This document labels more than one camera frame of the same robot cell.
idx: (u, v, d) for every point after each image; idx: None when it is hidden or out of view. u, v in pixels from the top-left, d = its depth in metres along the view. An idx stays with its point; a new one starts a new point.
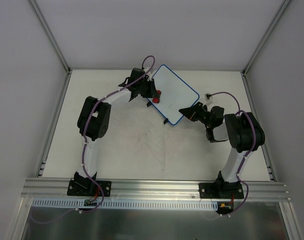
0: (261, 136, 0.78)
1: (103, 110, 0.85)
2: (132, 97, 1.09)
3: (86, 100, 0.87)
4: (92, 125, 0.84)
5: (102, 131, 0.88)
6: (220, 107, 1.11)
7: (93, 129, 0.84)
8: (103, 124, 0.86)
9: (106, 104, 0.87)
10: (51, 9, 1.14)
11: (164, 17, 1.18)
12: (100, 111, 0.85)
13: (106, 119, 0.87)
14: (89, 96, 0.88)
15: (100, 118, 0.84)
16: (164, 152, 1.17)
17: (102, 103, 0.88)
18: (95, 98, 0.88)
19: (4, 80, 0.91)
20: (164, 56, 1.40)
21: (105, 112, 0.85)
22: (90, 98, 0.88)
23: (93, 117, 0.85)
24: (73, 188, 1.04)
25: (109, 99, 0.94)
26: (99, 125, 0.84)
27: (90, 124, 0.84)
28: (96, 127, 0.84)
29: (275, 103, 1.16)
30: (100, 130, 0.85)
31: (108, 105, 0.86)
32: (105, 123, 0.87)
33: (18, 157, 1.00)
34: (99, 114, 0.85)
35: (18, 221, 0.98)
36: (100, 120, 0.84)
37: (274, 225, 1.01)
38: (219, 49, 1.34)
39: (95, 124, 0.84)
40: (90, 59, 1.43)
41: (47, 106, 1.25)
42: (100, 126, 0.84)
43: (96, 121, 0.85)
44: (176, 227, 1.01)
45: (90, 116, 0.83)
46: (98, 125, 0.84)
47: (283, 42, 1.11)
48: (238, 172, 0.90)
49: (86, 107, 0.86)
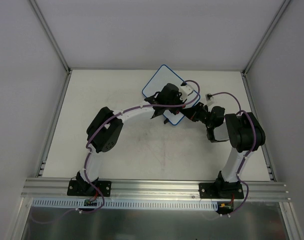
0: (262, 136, 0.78)
1: (113, 127, 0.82)
2: (155, 114, 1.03)
3: (101, 110, 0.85)
4: (99, 138, 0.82)
5: (108, 146, 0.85)
6: (220, 107, 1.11)
7: (99, 142, 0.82)
8: (110, 140, 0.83)
9: (118, 121, 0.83)
10: (51, 9, 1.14)
11: (164, 17, 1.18)
12: (110, 126, 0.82)
13: (115, 136, 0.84)
14: (105, 107, 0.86)
15: (107, 134, 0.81)
16: (164, 152, 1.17)
17: (116, 118, 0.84)
18: (110, 111, 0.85)
19: (4, 80, 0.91)
20: (164, 56, 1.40)
21: (114, 129, 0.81)
22: (105, 110, 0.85)
23: (102, 130, 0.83)
24: (73, 188, 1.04)
25: (125, 115, 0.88)
26: (105, 140, 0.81)
27: (97, 136, 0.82)
28: (101, 142, 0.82)
29: (275, 103, 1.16)
30: (105, 145, 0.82)
31: (120, 123, 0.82)
32: (112, 139, 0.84)
33: (18, 157, 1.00)
34: (109, 128, 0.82)
35: (18, 221, 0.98)
36: (107, 135, 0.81)
37: (274, 225, 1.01)
38: (219, 49, 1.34)
39: (102, 137, 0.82)
40: (90, 59, 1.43)
41: (47, 106, 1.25)
42: (105, 141, 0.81)
43: (103, 135, 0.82)
44: (177, 227, 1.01)
45: (97, 130, 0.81)
46: (103, 140, 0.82)
47: (283, 41, 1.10)
48: (238, 172, 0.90)
49: (100, 117, 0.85)
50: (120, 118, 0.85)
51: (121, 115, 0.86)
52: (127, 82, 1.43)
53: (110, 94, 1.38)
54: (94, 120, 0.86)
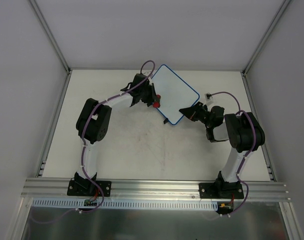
0: (261, 136, 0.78)
1: (104, 113, 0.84)
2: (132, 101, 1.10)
3: (87, 102, 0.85)
4: (91, 128, 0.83)
5: (101, 134, 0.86)
6: (220, 107, 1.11)
7: (92, 133, 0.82)
8: (103, 127, 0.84)
9: (107, 107, 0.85)
10: (51, 9, 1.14)
11: (164, 17, 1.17)
12: (100, 113, 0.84)
13: (106, 122, 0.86)
14: (90, 98, 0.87)
15: (99, 121, 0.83)
16: (164, 152, 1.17)
17: (103, 105, 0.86)
18: (96, 100, 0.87)
19: (4, 80, 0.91)
20: (163, 56, 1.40)
21: (105, 115, 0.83)
22: (91, 100, 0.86)
23: (92, 119, 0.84)
24: (73, 188, 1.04)
25: (110, 102, 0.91)
26: (99, 127, 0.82)
27: (90, 126, 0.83)
28: (95, 130, 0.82)
29: (275, 103, 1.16)
30: (99, 133, 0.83)
31: (109, 108, 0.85)
32: (104, 126, 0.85)
33: (18, 156, 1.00)
34: (100, 116, 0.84)
35: (18, 221, 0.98)
36: (100, 123, 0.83)
37: (274, 226, 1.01)
38: (219, 49, 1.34)
39: (94, 126, 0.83)
40: (90, 59, 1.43)
41: (47, 106, 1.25)
42: (99, 129, 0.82)
43: (95, 124, 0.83)
44: (177, 227, 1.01)
45: (89, 117, 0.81)
46: (97, 128, 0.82)
47: (283, 41, 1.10)
48: (238, 172, 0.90)
49: (87, 109, 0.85)
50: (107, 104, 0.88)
51: (106, 102, 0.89)
52: (127, 82, 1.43)
53: (110, 94, 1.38)
54: (81, 112, 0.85)
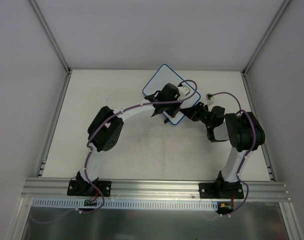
0: (261, 136, 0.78)
1: (114, 126, 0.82)
2: (155, 112, 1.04)
3: (102, 110, 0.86)
4: (100, 137, 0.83)
5: (109, 145, 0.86)
6: (221, 108, 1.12)
7: (99, 142, 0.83)
8: (111, 139, 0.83)
9: (118, 120, 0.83)
10: (51, 9, 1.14)
11: (164, 17, 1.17)
12: (112, 125, 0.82)
13: (115, 135, 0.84)
14: (105, 106, 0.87)
15: (108, 133, 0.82)
16: (164, 152, 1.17)
17: (116, 117, 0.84)
18: (111, 110, 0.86)
19: (4, 80, 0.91)
20: (164, 56, 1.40)
21: (115, 128, 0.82)
22: (106, 109, 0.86)
23: (102, 128, 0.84)
24: (73, 188, 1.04)
25: (125, 114, 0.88)
26: (106, 138, 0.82)
27: (98, 135, 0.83)
28: (102, 140, 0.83)
29: (275, 103, 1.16)
30: (105, 144, 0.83)
31: (120, 121, 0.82)
32: (113, 138, 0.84)
33: (18, 157, 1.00)
34: (110, 127, 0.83)
35: (18, 222, 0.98)
36: (108, 134, 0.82)
37: (274, 226, 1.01)
38: (219, 49, 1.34)
39: (102, 136, 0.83)
40: (90, 59, 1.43)
41: (47, 107, 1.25)
42: (106, 140, 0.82)
43: (104, 134, 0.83)
44: (177, 227, 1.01)
45: (99, 128, 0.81)
46: (104, 139, 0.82)
47: (283, 41, 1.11)
48: (238, 172, 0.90)
49: (100, 117, 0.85)
50: (120, 116, 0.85)
51: (121, 114, 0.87)
52: (127, 82, 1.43)
53: (110, 94, 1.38)
54: (95, 119, 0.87)
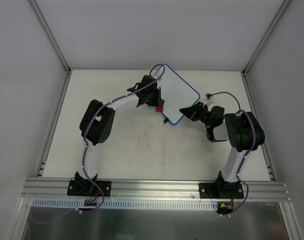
0: (261, 136, 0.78)
1: (107, 116, 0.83)
2: (140, 103, 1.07)
3: (91, 103, 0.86)
4: (94, 130, 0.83)
5: (104, 137, 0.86)
6: (220, 108, 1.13)
7: (95, 134, 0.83)
8: (106, 129, 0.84)
9: (110, 110, 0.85)
10: (51, 8, 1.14)
11: (164, 17, 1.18)
12: (104, 114, 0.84)
13: (109, 125, 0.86)
14: (94, 99, 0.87)
15: (102, 123, 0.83)
16: (164, 152, 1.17)
17: (106, 108, 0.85)
18: (100, 101, 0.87)
19: (4, 80, 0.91)
20: (163, 56, 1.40)
21: (109, 117, 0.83)
22: (95, 102, 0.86)
23: (95, 121, 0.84)
24: (73, 188, 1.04)
25: (114, 104, 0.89)
26: (101, 130, 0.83)
27: (92, 128, 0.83)
28: (97, 133, 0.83)
29: (275, 103, 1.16)
30: (101, 136, 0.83)
31: (112, 110, 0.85)
32: (107, 128, 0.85)
33: (18, 156, 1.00)
34: (103, 118, 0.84)
35: (18, 222, 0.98)
36: (103, 125, 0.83)
37: (274, 225, 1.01)
38: (219, 49, 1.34)
39: (97, 128, 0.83)
40: (90, 59, 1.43)
41: (47, 106, 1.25)
42: (101, 130, 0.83)
43: (98, 126, 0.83)
44: (177, 227, 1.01)
45: (92, 119, 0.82)
46: (100, 130, 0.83)
47: (283, 41, 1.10)
48: (238, 172, 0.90)
49: (91, 110, 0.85)
50: (110, 107, 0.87)
51: (111, 104, 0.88)
52: (127, 82, 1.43)
53: (110, 94, 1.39)
54: (85, 114, 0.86)
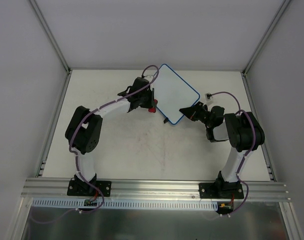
0: (261, 136, 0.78)
1: (92, 124, 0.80)
2: (131, 108, 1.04)
3: (77, 110, 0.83)
4: (80, 139, 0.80)
5: (91, 145, 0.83)
6: (220, 107, 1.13)
7: (80, 143, 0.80)
8: (92, 138, 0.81)
9: (96, 118, 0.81)
10: (52, 9, 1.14)
11: (164, 17, 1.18)
12: (90, 123, 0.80)
13: (96, 133, 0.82)
14: (80, 106, 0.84)
15: (88, 132, 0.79)
16: (164, 152, 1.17)
17: (93, 115, 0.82)
18: (86, 108, 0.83)
19: (4, 80, 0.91)
20: (163, 56, 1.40)
21: (95, 125, 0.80)
22: (81, 108, 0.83)
23: (80, 130, 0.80)
24: (73, 188, 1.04)
25: (102, 111, 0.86)
26: (87, 139, 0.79)
27: (78, 137, 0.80)
28: (83, 142, 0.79)
29: (275, 103, 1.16)
30: (88, 145, 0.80)
31: (99, 118, 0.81)
32: (94, 137, 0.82)
33: (18, 157, 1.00)
34: (89, 126, 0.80)
35: (18, 222, 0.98)
36: (88, 134, 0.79)
37: (274, 225, 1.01)
38: (219, 49, 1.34)
39: (83, 137, 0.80)
40: (90, 58, 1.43)
41: (47, 106, 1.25)
42: (87, 140, 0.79)
43: (84, 134, 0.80)
44: (177, 227, 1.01)
45: (76, 129, 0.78)
46: (85, 139, 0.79)
47: (283, 41, 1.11)
48: (238, 172, 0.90)
49: (77, 117, 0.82)
50: (98, 113, 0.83)
51: (98, 111, 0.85)
52: (127, 82, 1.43)
53: (110, 94, 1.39)
54: (71, 121, 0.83)
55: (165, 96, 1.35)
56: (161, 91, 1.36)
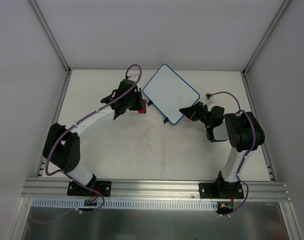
0: (261, 136, 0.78)
1: (68, 144, 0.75)
2: (117, 113, 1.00)
3: (52, 128, 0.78)
4: (57, 159, 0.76)
5: (71, 164, 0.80)
6: (220, 107, 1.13)
7: (59, 163, 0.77)
8: (70, 157, 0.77)
9: (71, 136, 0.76)
10: (51, 9, 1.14)
11: (164, 17, 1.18)
12: (67, 142, 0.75)
13: (74, 152, 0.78)
14: (55, 123, 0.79)
15: (65, 152, 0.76)
16: (164, 152, 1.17)
17: (69, 133, 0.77)
18: (61, 126, 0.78)
19: (4, 81, 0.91)
20: (163, 56, 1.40)
21: (71, 145, 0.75)
22: (56, 126, 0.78)
23: (57, 149, 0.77)
24: (73, 188, 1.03)
25: (80, 126, 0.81)
26: (65, 159, 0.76)
27: (55, 157, 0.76)
28: (61, 162, 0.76)
29: (275, 103, 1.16)
30: (67, 165, 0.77)
31: (75, 136, 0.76)
32: (73, 156, 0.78)
33: (18, 157, 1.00)
34: (65, 145, 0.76)
35: (18, 222, 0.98)
36: (66, 154, 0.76)
37: (274, 225, 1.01)
38: (219, 49, 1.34)
39: (60, 157, 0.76)
40: (90, 59, 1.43)
41: (47, 107, 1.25)
42: (65, 160, 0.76)
43: (62, 154, 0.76)
44: (177, 227, 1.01)
45: (51, 151, 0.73)
46: (63, 160, 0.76)
47: (283, 41, 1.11)
48: (238, 172, 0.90)
49: (52, 136, 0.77)
50: (74, 131, 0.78)
51: (75, 127, 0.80)
52: None
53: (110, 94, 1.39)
54: (46, 140, 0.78)
55: (165, 96, 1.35)
56: (160, 91, 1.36)
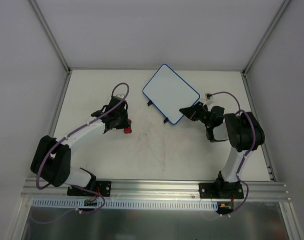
0: (261, 136, 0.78)
1: (59, 157, 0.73)
2: (107, 127, 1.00)
3: (41, 141, 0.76)
4: (47, 173, 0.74)
5: (61, 178, 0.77)
6: (220, 107, 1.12)
7: (48, 178, 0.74)
8: (61, 171, 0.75)
9: (63, 149, 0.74)
10: (51, 9, 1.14)
11: (164, 17, 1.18)
12: (57, 156, 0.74)
13: (64, 165, 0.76)
14: (45, 136, 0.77)
15: (55, 166, 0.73)
16: (163, 152, 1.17)
17: (60, 146, 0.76)
18: (51, 139, 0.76)
19: (4, 80, 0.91)
20: (163, 56, 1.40)
21: (62, 158, 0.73)
22: (46, 139, 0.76)
23: (47, 163, 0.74)
24: (73, 188, 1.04)
25: (71, 138, 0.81)
26: (55, 173, 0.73)
27: (45, 171, 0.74)
28: (51, 176, 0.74)
29: (275, 103, 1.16)
30: (56, 179, 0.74)
31: (67, 148, 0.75)
32: (63, 170, 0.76)
33: (18, 157, 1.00)
34: (55, 158, 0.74)
35: (18, 222, 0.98)
36: (56, 167, 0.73)
37: (274, 225, 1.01)
38: (219, 49, 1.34)
39: (50, 170, 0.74)
40: (90, 58, 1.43)
41: (47, 107, 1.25)
42: (56, 174, 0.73)
43: (52, 168, 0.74)
44: (177, 227, 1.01)
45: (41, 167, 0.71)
46: (53, 173, 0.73)
47: (283, 41, 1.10)
48: (238, 172, 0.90)
49: (42, 149, 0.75)
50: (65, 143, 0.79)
51: (66, 138, 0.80)
52: (127, 82, 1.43)
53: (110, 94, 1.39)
54: (35, 155, 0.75)
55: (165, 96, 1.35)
56: (160, 92, 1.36)
